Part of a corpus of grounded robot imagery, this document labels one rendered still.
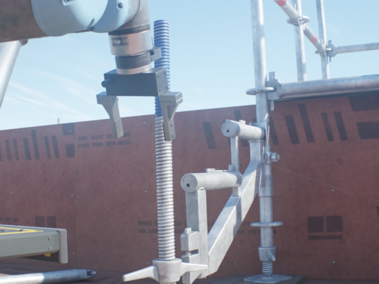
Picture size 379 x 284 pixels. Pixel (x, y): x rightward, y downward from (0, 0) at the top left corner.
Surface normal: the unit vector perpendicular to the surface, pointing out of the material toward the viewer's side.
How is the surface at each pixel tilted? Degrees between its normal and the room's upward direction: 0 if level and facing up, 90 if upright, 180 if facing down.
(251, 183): 90
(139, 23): 107
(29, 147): 90
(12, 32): 168
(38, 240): 90
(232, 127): 92
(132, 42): 113
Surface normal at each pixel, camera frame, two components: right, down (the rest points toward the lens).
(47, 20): 0.04, 0.88
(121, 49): -0.32, 0.32
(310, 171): -0.42, -0.07
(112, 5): -0.07, 0.33
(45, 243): 0.83, -0.07
